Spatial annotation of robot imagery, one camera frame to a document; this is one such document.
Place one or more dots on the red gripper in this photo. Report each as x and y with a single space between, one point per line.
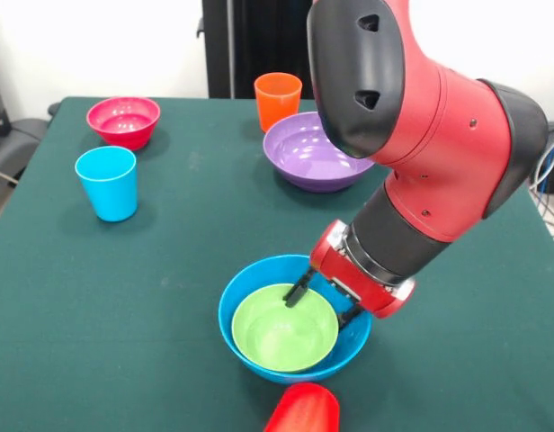
349 274

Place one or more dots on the blue cup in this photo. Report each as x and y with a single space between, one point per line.
108 189

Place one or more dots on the orange cup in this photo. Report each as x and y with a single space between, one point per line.
277 103

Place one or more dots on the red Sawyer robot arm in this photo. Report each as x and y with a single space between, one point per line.
439 126

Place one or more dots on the small green bowl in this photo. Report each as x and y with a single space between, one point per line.
281 337

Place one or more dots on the dark green tablecloth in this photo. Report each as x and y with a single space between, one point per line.
124 324

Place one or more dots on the large blue bowl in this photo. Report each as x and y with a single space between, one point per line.
227 315

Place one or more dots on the small pinkish red bowl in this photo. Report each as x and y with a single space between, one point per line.
124 121

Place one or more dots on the purple bowl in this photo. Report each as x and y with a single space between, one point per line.
299 157

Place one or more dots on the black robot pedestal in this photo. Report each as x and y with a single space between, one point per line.
259 36

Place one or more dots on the red cup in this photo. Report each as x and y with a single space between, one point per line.
304 409

